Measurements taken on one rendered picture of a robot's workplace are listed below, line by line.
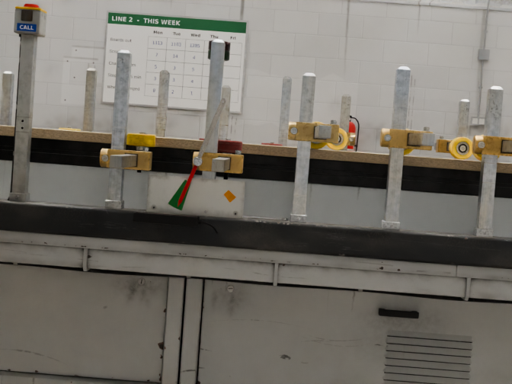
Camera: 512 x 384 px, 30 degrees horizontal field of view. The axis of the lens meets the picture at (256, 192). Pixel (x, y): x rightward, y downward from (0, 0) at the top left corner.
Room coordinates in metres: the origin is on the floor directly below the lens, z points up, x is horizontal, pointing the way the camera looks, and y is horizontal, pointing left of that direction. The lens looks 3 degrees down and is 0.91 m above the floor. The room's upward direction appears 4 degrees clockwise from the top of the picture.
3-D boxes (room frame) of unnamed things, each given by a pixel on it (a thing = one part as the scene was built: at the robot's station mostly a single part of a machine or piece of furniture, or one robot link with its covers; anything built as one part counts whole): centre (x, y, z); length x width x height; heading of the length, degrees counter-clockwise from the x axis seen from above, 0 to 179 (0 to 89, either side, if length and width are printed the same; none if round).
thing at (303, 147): (2.58, -0.12, 0.86); 0.04 x 0.04 x 0.48; 89
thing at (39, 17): (2.59, 0.64, 1.18); 0.07 x 0.07 x 0.08; 89
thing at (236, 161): (2.59, 0.11, 0.85); 0.14 x 0.06 x 0.05; 89
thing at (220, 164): (2.50, 0.09, 0.84); 0.43 x 0.03 x 0.04; 179
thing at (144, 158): (2.59, 0.36, 0.84); 0.14 x 0.06 x 0.05; 89
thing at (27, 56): (2.59, 0.64, 0.93); 0.05 x 0.05 x 0.45; 89
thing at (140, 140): (2.73, 0.34, 0.85); 0.08 x 0.08 x 0.11
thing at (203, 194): (2.56, 0.16, 0.75); 0.26 x 0.01 x 0.10; 89
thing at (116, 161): (2.53, 0.34, 0.83); 0.43 x 0.03 x 0.04; 179
